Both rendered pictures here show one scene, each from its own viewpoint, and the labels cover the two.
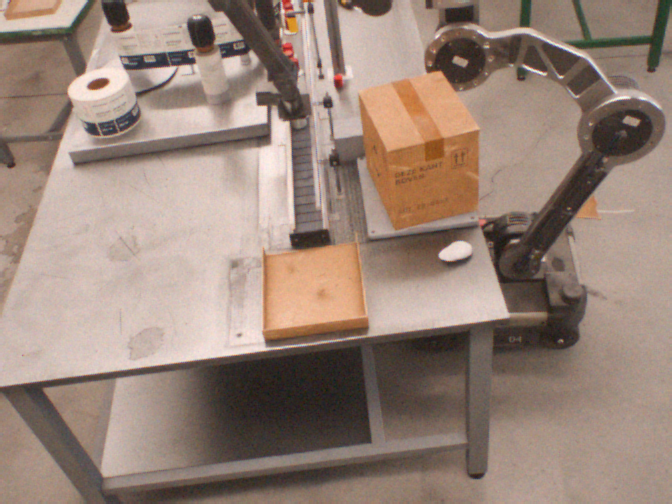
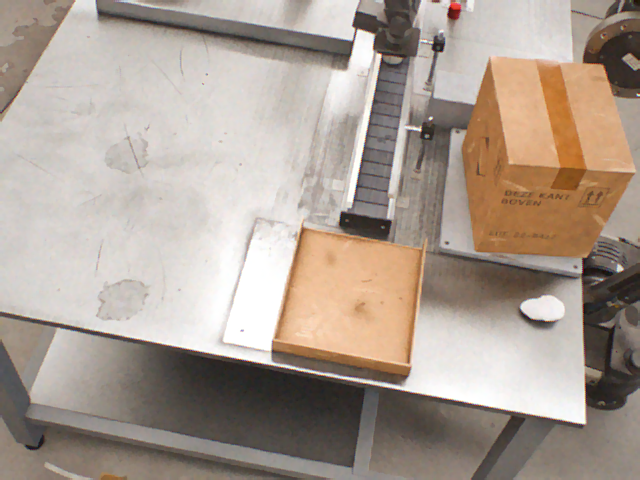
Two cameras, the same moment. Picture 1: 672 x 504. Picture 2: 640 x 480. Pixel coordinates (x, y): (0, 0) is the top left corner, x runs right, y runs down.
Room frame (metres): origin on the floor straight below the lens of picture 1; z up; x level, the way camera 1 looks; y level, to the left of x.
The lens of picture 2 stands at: (0.44, 0.13, 2.13)
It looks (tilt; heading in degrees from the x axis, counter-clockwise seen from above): 53 degrees down; 0
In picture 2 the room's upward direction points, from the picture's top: 8 degrees clockwise
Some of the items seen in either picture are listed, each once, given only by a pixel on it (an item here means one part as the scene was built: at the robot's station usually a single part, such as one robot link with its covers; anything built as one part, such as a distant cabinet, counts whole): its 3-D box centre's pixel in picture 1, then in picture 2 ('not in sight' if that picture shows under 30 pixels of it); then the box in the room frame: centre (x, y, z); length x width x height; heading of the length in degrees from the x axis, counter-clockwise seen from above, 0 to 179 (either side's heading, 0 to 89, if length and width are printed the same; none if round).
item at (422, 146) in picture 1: (418, 149); (539, 158); (1.60, -0.27, 0.99); 0.30 x 0.24 x 0.27; 6
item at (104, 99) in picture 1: (105, 102); not in sight; (2.20, 0.68, 0.95); 0.20 x 0.20 x 0.14
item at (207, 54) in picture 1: (208, 58); not in sight; (2.23, 0.31, 1.03); 0.09 x 0.09 x 0.30
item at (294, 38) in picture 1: (294, 46); not in sight; (2.30, 0.02, 0.98); 0.05 x 0.05 x 0.20
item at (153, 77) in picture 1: (137, 72); not in sight; (2.50, 0.61, 0.89); 0.31 x 0.31 x 0.01
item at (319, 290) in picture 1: (312, 284); (352, 292); (1.30, 0.07, 0.85); 0.30 x 0.26 x 0.04; 177
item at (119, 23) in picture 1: (124, 35); not in sight; (2.50, 0.61, 1.04); 0.09 x 0.09 x 0.29
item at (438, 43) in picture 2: (322, 114); (426, 56); (1.96, -0.03, 0.91); 0.07 x 0.03 x 0.16; 87
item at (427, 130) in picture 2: (328, 173); (414, 143); (1.67, -0.02, 0.91); 0.07 x 0.03 x 0.16; 87
